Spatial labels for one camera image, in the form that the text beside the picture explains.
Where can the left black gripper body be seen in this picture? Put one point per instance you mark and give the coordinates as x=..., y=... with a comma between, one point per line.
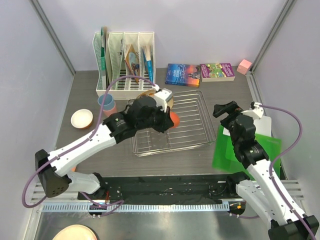
x=158, y=120

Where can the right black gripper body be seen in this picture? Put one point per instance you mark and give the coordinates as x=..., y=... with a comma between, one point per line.
x=229, y=122

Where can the beige bird pattern plate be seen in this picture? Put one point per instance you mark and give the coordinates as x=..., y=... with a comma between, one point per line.
x=152, y=92

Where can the orange ceramic mug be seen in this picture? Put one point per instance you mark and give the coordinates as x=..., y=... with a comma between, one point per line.
x=175, y=119

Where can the blue plastic cup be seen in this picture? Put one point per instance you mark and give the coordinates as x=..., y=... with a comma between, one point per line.
x=107, y=102

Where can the pink plastic cup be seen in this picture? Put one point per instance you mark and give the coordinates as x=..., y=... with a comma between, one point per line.
x=111, y=111

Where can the orange white bowl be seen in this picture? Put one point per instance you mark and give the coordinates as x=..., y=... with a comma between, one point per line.
x=82, y=119

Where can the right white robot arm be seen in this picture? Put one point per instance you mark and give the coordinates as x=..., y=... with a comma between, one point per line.
x=261, y=187

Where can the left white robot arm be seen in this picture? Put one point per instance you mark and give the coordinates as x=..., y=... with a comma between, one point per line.
x=54, y=169

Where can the white clipboard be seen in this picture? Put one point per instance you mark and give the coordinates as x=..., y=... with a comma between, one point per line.
x=263, y=125

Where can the green plastic folder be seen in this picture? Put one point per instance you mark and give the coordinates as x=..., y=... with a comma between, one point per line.
x=224, y=158

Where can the purple green paperback book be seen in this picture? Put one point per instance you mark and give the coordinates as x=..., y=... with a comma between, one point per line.
x=217, y=72

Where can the dark blue paperback book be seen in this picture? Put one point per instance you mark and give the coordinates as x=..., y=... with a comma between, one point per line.
x=188, y=75

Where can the pink cube block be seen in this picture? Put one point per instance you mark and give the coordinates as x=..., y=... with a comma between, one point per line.
x=244, y=66

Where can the orange illustrated book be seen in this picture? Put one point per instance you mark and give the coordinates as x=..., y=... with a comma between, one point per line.
x=132, y=60

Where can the blue white book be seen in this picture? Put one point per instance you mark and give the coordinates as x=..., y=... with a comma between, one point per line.
x=148, y=64

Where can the white mesh file organizer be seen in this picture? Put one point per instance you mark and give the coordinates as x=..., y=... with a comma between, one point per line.
x=116, y=44

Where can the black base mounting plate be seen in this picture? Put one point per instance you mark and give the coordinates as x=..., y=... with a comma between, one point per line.
x=169, y=189

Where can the pink round object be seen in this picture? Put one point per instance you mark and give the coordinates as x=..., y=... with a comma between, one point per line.
x=75, y=232

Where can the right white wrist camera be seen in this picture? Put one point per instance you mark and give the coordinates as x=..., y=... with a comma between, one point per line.
x=255, y=112

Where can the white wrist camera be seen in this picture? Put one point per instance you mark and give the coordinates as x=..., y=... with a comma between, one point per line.
x=164, y=97
x=255, y=112

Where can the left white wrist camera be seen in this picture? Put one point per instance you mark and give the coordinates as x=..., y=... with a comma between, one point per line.
x=164, y=97

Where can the metal wire dish rack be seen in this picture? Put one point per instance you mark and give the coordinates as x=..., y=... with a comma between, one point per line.
x=194, y=130

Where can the perforated cable duct rail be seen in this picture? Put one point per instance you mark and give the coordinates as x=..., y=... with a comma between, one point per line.
x=78, y=207

